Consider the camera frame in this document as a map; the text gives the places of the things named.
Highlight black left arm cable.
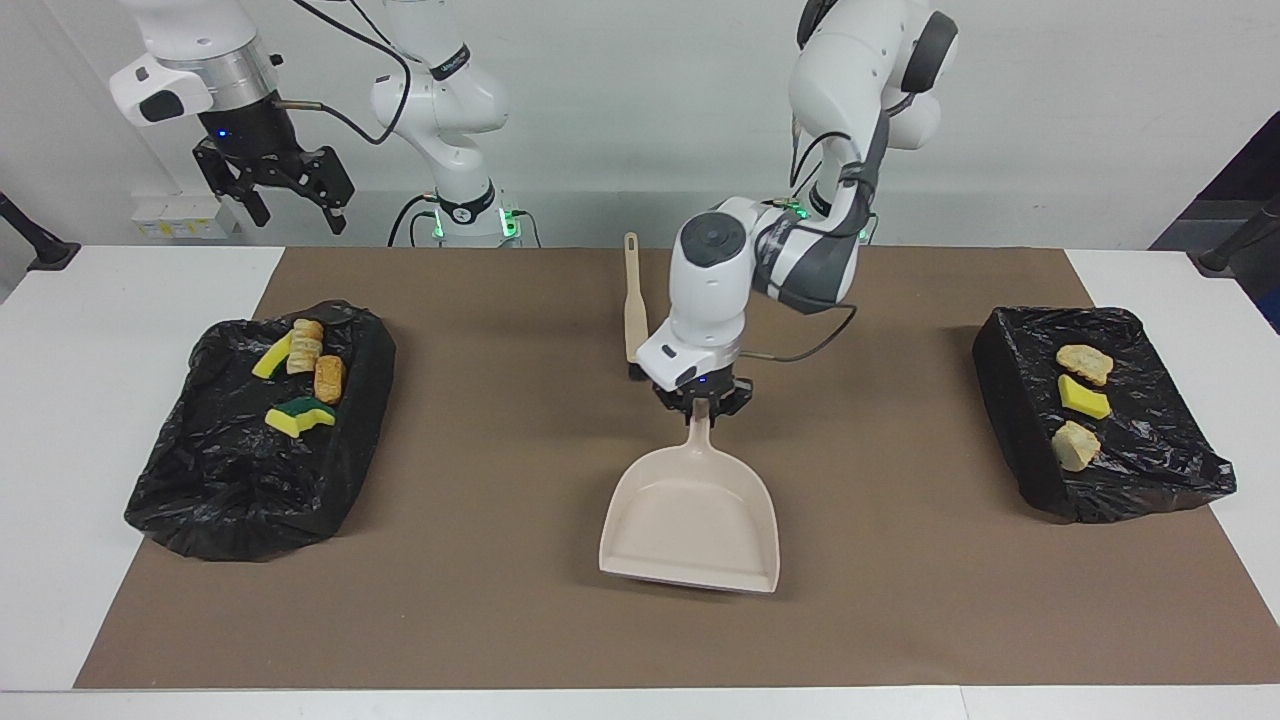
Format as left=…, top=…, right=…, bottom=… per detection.
left=745, top=90, right=921, bottom=363

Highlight white power outlet box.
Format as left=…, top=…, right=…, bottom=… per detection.
left=131, top=191, right=242, bottom=242

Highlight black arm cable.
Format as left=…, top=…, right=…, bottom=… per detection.
left=745, top=90, right=921, bottom=363
left=275, top=0, right=413, bottom=147

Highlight green yellow sponge chunk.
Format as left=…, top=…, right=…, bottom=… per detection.
left=251, top=333, right=294, bottom=380

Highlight L-shaped green yellow sponge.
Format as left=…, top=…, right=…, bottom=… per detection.
left=265, top=397, right=338, bottom=439

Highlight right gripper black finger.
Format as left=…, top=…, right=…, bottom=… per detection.
left=193, top=145, right=273, bottom=228
left=296, top=146, right=356, bottom=236

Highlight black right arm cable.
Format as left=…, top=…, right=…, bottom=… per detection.
left=275, top=0, right=413, bottom=147

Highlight black stand leg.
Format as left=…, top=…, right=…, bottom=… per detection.
left=1197, top=195, right=1280, bottom=278
left=0, top=192, right=81, bottom=272

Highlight brown paper table mat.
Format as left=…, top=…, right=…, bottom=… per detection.
left=73, top=247, right=1280, bottom=691

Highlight beige plastic dustpan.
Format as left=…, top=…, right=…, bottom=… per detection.
left=598, top=398, right=780, bottom=595

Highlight dark partition panel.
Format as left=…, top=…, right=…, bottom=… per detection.
left=1150, top=108, right=1280, bottom=333

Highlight black bag lined bin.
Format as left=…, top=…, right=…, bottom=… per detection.
left=972, top=306, right=1238, bottom=524
left=123, top=300, right=398, bottom=562

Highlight beige hand brush black bristles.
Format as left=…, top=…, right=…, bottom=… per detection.
left=623, top=232, right=649, bottom=382

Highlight plain yellow sponge piece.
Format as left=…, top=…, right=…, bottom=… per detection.
left=1059, top=375, right=1113, bottom=421

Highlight black base cable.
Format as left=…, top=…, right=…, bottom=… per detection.
left=388, top=194, right=437, bottom=248

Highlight striped orange bread roll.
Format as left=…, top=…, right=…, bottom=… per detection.
left=286, top=318, right=325, bottom=376

